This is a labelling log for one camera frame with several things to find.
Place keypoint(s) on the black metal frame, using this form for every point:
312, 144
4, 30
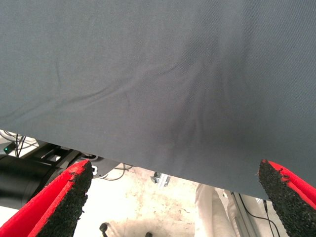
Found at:
64, 158

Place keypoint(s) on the black device with green light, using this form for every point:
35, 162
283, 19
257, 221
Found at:
8, 148

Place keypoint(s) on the aluminium profile leg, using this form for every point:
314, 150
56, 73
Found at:
243, 214

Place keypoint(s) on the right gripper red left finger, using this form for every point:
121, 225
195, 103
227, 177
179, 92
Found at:
37, 214

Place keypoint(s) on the dark flat plate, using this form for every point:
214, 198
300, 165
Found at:
106, 166

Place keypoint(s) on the dark grey table cloth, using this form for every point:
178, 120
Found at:
148, 74

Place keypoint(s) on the black caster wheel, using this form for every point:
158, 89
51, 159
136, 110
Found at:
149, 234
104, 228

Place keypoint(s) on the aluminium bracket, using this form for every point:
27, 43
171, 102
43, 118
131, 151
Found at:
161, 180

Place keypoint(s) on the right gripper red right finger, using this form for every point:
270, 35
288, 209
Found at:
298, 212

